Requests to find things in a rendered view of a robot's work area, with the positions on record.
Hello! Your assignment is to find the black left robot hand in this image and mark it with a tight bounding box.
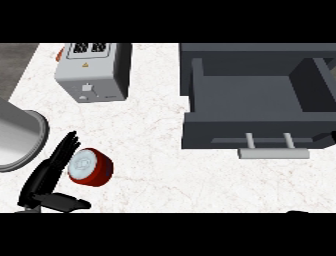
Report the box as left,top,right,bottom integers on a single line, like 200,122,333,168
16,130,92,214

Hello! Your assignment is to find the grey drawer handle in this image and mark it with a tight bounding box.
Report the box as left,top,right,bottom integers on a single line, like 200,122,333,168
237,132,309,160

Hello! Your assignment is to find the dark grey cabinet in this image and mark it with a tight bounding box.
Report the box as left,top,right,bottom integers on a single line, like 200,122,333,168
178,43,336,98

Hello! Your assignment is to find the grey toaster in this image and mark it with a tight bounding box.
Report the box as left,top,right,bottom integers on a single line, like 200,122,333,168
53,43,134,104

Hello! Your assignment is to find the red can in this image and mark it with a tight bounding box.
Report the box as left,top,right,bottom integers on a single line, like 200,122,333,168
66,147,115,188

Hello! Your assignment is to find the dark grey open drawer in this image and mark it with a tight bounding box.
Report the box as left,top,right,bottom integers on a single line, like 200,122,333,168
180,57,336,160

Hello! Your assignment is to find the large grey cylindrical pot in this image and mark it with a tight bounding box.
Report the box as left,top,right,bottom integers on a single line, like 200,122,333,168
0,85,51,173

